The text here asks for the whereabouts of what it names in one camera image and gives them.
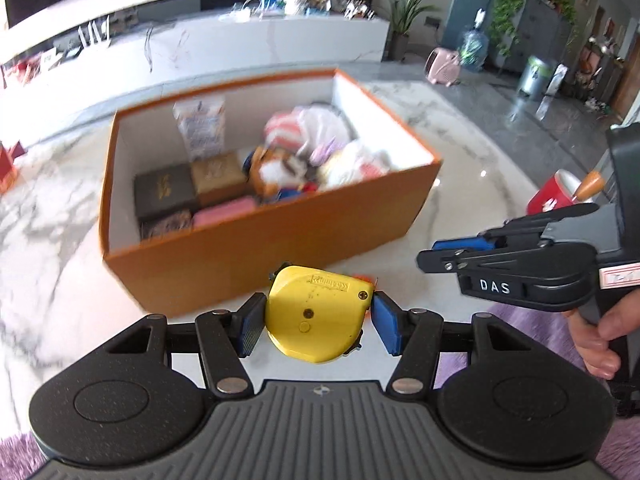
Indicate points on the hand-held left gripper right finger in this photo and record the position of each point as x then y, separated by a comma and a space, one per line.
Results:
387, 322

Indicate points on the red and gold carton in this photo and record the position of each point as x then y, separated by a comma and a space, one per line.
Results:
6, 170

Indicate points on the purple fluffy mat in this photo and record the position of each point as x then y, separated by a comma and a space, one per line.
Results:
530, 330

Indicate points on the orange and white plush toy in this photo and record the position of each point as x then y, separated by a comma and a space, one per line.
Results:
270, 172

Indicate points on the grey cabinet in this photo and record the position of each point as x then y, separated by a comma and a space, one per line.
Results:
550, 25

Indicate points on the silver trash can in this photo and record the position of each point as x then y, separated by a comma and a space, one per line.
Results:
535, 77

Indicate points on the potted long-leaf plant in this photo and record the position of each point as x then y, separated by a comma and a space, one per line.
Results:
398, 45

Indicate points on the gold square gift box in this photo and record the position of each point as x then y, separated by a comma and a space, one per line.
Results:
220, 172

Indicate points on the brown patterned box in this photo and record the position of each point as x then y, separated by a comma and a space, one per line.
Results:
165, 224

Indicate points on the orange cardboard box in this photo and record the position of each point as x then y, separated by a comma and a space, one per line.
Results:
275, 240

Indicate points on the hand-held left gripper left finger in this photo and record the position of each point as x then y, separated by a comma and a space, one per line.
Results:
252, 322

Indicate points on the tissue packet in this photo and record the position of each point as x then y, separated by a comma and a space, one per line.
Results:
200, 127

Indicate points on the yellow tape measure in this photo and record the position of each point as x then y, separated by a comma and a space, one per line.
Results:
310, 310

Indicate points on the pink flat box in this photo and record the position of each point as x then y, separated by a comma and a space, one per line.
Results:
225, 212

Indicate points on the person's right hand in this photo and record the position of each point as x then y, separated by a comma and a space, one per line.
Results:
595, 350

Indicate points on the blue water jug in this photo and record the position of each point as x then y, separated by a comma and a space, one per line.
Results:
475, 45

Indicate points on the white plastic bag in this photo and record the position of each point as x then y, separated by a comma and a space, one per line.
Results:
355, 165
310, 125

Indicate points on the teddy bear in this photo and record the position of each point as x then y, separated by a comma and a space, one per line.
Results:
295, 1

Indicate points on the dark grey gift box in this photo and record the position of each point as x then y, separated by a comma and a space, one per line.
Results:
165, 190

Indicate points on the white marble media console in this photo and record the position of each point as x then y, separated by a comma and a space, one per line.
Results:
250, 40

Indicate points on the orange cone-shaped toy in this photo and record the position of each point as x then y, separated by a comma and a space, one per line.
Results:
590, 185

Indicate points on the red and white cup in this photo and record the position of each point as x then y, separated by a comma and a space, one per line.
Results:
547, 200

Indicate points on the white router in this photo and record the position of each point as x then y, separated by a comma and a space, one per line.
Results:
92, 35

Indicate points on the pink space heater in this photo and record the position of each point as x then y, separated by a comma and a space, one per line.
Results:
442, 67

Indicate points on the trailing ivy plant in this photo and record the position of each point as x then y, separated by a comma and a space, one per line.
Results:
510, 0

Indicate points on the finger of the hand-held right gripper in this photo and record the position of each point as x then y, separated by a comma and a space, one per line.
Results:
450, 261
462, 244

